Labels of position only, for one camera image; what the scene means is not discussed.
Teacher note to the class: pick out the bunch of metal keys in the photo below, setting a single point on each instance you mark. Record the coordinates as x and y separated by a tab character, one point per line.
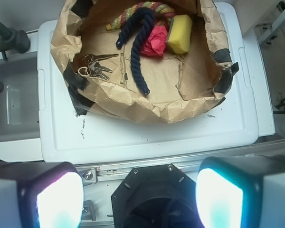
90	67

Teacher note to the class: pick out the clear plastic bin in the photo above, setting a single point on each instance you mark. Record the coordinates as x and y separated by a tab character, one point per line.
19	105

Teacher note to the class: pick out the crumpled red paper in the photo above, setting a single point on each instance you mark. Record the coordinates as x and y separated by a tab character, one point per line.
155	44

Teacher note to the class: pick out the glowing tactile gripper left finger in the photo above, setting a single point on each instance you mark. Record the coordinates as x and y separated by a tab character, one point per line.
40	195

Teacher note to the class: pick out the yellow sponge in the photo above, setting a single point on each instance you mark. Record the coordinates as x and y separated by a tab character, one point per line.
178	39

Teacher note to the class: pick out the black octagonal mount plate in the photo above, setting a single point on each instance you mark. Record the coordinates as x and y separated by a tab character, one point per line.
159	196

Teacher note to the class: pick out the grey metal frame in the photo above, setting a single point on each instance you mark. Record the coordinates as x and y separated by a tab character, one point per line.
271	29

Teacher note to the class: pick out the aluminium extrusion rail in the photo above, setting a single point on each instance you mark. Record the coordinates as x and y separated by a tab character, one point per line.
98	172

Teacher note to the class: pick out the white plastic bin lid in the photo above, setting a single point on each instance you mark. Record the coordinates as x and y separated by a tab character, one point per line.
94	138

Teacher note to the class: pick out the crumpled brown paper bag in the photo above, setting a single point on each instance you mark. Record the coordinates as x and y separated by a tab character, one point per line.
181	86

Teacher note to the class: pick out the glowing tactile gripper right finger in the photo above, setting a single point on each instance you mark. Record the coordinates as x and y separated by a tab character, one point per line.
241	192

